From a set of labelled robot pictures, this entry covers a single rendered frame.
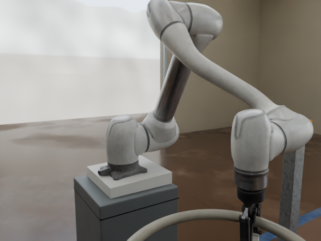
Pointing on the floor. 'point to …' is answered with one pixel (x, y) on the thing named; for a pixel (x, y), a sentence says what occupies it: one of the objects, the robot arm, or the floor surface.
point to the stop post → (291, 190)
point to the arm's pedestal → (122, 212)
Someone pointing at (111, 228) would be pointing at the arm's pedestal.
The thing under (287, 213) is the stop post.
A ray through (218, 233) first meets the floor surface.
